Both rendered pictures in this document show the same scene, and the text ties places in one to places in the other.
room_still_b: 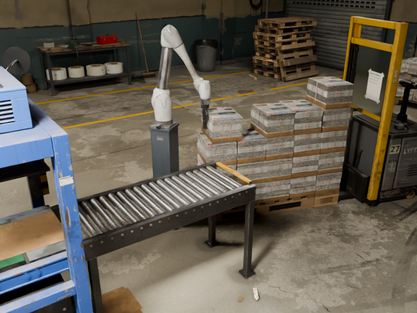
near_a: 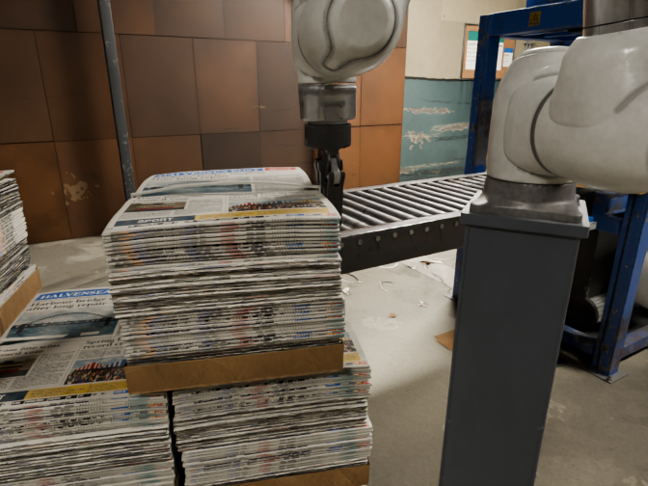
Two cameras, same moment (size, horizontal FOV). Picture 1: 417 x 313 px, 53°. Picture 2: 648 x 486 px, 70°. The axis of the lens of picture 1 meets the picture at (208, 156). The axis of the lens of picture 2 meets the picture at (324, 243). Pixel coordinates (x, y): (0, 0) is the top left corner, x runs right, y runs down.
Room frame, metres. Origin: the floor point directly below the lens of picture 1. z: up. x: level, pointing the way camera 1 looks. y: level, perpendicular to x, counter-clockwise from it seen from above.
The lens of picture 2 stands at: (4.41, 0.09, 1.21)
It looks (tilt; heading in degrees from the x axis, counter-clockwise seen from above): 19 degrees down; 185
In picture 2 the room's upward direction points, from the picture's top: straight up
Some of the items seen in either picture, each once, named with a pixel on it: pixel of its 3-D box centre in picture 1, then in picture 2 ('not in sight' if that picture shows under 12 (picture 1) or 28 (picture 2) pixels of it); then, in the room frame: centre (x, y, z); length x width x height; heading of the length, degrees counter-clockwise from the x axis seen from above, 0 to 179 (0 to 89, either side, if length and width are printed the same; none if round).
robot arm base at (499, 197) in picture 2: (162, 122); (528, 189); (3.52, 0.41, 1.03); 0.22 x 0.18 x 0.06; 159
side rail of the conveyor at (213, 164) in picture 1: (143, 189); (475, 226); (2.79, 0.50, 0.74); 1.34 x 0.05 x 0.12; 124
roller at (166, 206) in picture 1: (157, 199); (429, 202); (2.58, 0.36, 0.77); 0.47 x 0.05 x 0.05; 34
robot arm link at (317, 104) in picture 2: (205, 100); (327, 104); (3.66, 0.03, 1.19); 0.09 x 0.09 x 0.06
